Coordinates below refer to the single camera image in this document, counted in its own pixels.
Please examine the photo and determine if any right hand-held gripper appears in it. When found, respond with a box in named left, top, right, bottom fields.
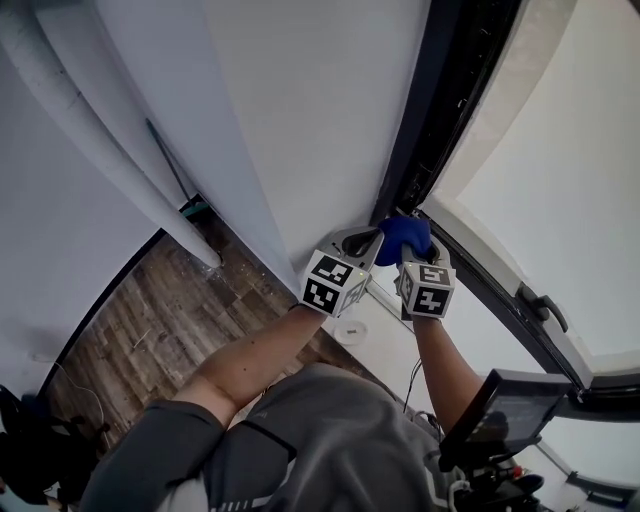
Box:
left=393, top=234, right=458, bottom=322

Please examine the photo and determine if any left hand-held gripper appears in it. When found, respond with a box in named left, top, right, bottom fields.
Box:
left=300, top=224, right=386, bottom=320

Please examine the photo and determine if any blue microfibre cloth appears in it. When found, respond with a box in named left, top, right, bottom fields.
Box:
left=373, top=215, right=434, bottom=268

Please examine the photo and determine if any person's right forearm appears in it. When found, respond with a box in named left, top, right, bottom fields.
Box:
left=411, top=314, right=490, bottom=434

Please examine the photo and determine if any person's left forearm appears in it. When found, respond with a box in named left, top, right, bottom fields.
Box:
left=172, top=303, right=327, bottom=432

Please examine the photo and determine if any white round floor socket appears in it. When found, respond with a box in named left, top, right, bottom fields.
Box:
left=334, top=319, right=369, bottom=345

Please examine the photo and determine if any teal floor brush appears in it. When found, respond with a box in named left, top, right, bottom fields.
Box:
left=144, top=117, right=210, bottom=222

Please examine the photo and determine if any black tablet screen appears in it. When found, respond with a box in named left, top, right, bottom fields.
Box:
left=438, top=368, right=575, bottom=472

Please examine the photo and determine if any person's grey shirt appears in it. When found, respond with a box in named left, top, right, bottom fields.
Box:
left=79, top=362, right=452, bottom=512

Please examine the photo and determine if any white vertical pipe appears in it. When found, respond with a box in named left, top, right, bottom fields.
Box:
left=0, top=0, right=224, bottom=271

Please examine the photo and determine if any black window handle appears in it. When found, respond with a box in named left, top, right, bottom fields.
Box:
left=516, top=281, right=571, bottom=335

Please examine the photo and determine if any white cable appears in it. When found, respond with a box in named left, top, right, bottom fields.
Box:
left=32, top=353, right=109, bottom=437

